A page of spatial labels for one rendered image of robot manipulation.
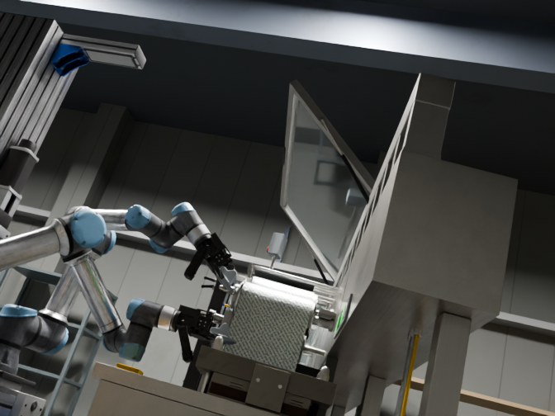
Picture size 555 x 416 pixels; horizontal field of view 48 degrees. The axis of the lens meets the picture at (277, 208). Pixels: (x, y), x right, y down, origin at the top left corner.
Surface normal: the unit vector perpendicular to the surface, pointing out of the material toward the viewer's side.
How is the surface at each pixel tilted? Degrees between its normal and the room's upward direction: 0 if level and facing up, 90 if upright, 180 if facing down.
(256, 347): 90
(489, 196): 90
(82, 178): 90
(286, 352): 90
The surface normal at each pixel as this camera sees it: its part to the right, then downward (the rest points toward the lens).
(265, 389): 0.03, -0.39
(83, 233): 0.71, -0.18
